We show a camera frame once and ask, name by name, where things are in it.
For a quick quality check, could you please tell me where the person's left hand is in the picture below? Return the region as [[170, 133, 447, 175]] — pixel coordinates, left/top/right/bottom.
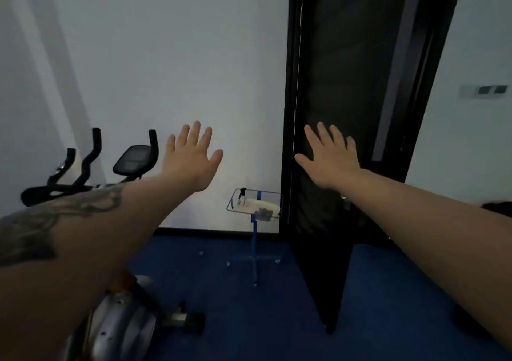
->
[[161, 121, 224, 192]]

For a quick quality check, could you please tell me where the black door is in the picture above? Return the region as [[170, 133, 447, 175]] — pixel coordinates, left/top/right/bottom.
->
[[287, 0, 424, 334]]

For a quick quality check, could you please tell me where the person's right forearm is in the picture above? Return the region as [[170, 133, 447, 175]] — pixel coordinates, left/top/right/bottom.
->
[[340, 169, 512, 351]]

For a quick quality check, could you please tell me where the person's left forearm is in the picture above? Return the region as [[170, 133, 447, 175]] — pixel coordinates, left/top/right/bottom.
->
[[0, 173, 199, 361]]

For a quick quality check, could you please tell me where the white cloth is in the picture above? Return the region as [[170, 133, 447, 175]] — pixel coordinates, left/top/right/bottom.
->
[[244, 198, 281, 218]]

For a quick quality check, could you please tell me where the wall switch panel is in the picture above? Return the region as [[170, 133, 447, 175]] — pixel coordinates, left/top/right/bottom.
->
[[458, 85, 509, 99]]

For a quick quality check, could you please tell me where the black and silver exercise bike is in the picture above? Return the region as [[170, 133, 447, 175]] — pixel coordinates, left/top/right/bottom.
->
[[20, 128, 206, 361]]

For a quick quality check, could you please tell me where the blue rolling tray stand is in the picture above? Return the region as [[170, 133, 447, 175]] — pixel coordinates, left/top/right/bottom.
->
[[226, 187, 283, 288]]

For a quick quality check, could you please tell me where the person's right hand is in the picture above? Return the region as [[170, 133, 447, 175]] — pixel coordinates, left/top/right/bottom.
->
[[294, 122, 362, 192]]

